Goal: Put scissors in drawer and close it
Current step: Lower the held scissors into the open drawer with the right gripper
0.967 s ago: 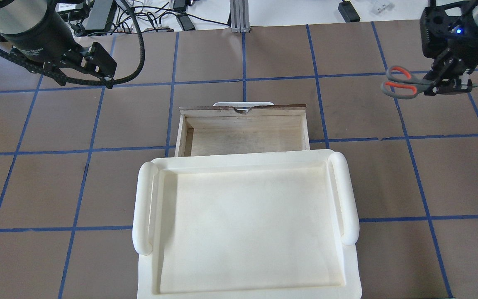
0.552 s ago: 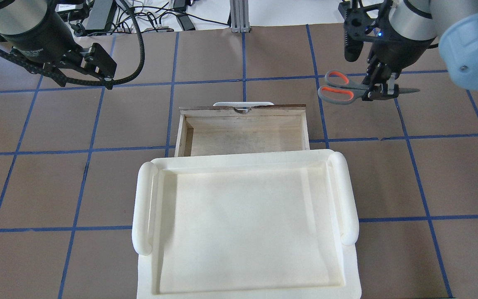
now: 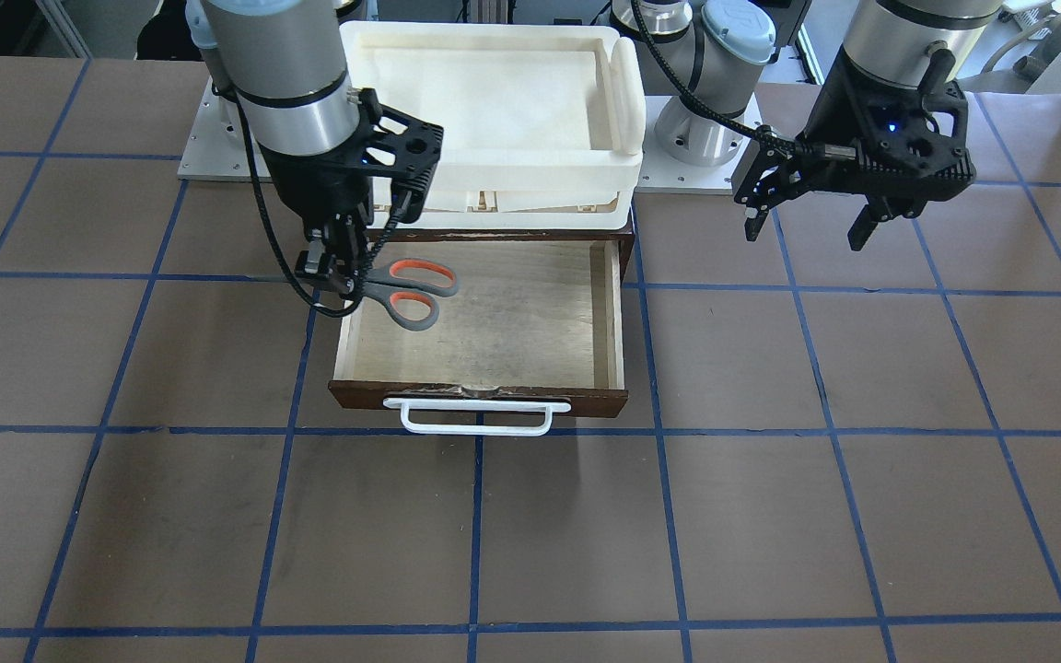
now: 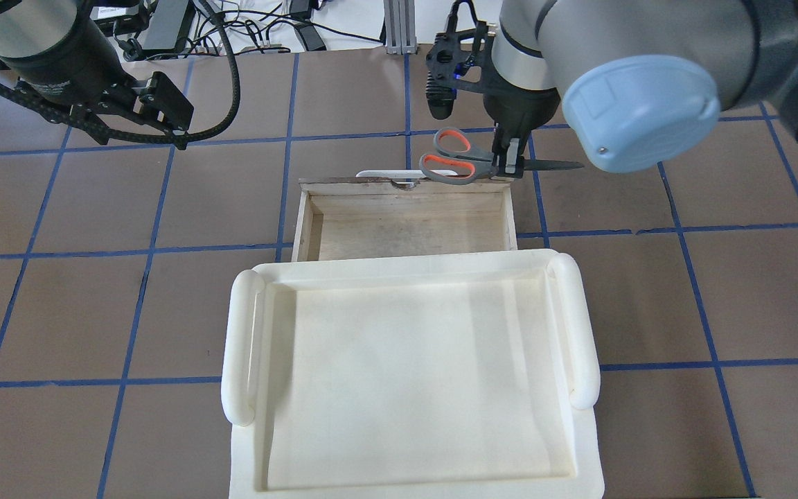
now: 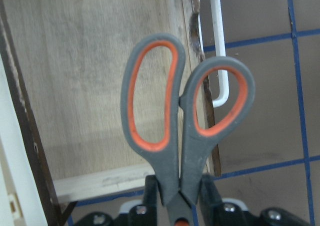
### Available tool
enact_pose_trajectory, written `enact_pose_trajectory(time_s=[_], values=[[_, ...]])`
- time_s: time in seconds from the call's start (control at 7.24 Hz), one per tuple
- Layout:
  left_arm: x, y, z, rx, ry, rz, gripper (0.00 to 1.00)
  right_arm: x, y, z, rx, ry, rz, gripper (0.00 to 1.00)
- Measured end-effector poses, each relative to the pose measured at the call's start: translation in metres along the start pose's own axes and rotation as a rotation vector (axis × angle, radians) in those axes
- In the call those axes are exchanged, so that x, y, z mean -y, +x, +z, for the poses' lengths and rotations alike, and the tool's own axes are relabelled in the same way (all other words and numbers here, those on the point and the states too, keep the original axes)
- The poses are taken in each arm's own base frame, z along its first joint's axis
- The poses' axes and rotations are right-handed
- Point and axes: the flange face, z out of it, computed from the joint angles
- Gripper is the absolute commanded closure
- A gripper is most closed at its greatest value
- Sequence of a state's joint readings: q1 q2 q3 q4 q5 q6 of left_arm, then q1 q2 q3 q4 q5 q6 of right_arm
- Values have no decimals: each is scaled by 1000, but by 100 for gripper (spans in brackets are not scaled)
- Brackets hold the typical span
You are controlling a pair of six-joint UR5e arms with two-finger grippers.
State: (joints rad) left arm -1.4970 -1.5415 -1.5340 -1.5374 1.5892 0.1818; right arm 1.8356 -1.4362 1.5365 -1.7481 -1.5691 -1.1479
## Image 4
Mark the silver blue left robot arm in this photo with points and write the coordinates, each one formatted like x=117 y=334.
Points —
x=29 y=27

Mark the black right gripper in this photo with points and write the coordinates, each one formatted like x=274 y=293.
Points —
x=518 y=111

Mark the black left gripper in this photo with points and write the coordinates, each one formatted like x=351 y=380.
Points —
x=59 y=77

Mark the grey orange scissors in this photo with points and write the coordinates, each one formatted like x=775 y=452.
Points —
x=456 y=161

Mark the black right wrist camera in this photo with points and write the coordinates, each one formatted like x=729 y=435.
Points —
x=454 y=53

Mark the light wooden drawer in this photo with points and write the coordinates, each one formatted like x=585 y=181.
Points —
x=378 y=217

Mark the white plastic tray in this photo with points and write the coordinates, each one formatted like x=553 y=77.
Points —
x=447 y=376

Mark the aluminium frame post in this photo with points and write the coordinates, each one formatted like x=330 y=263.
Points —
x=400 y=29

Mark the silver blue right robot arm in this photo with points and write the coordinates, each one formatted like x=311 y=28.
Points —
x=641 y=82

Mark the white drawer handle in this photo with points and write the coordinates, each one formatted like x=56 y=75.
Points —
x=401 y=175

